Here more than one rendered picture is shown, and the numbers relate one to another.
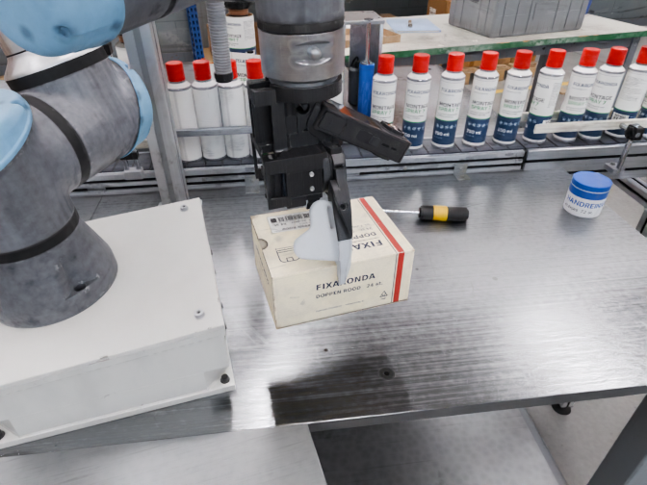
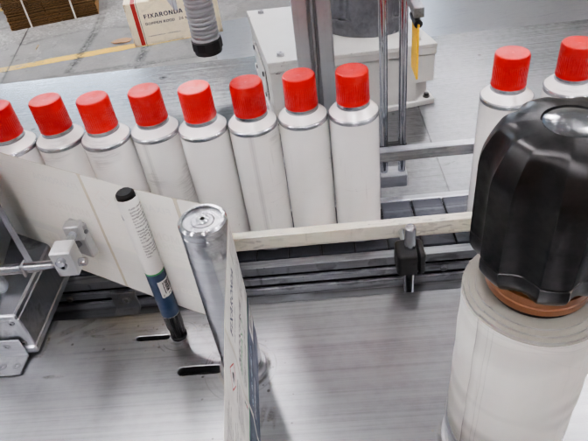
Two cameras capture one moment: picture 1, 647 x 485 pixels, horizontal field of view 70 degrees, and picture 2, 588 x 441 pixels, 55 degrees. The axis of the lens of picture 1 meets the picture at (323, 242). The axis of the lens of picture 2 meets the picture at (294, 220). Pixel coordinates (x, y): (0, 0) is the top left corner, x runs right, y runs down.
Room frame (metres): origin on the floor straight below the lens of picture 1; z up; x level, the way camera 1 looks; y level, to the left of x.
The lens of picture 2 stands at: (1.45, 0.38, 1.33)
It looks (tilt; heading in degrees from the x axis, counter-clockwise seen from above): 40 degrees down; 192
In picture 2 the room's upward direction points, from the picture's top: 8 degrees counter-clockwise
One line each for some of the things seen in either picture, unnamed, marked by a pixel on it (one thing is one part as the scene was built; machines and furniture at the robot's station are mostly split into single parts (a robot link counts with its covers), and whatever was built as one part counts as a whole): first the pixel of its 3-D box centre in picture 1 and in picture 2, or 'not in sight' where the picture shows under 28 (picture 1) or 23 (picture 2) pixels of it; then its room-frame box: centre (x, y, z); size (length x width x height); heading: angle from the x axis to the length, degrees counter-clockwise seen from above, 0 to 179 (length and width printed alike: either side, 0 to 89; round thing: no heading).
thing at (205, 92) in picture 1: (208, 112); (261, 166); (0.96, 0.24, 0.98); 0.05 x 0.05 x 0.20
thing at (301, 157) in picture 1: (298, 139); not in sight; (0.43, 0.02, 1.15); 0.09 x 0.08 x 0.12; 108
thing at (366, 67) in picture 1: (365, 97); not in sight; (1.04, -0.09, 0.98); 0.03 x 0.03 x 0.16
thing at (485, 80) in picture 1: (481, 100); not in sight; (1.03, -0.35, 0.98); 0.05 x 0.05 x 0.20
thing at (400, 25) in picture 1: (411, 25); not in sight; (2.77, -0.49, 0.81); 0.32 x 0.24 x 0.01; 3
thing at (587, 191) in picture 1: (586, 194); not in sight; (0.81, -0.53, 0.87); 0.07 x 0.07 x 0.07
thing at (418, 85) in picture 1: (416, 103); not in sight; (1.01, -0.20, 0.98); 0.05 x 0.05 x 0.20
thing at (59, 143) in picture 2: not in sight; (80, 180); (0.97, 0.04, 0.98); 0.05 x 0.05 x 0.20
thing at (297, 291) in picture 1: (327, 257); (173, 7); (0.44, -0.01, 0.99); 0.16 x 0.12 x 0.07; 108
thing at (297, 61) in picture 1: (303, 54); not in sight; (0.43, 0.02, 1.23); 0.08 x 0.08 x 0.05
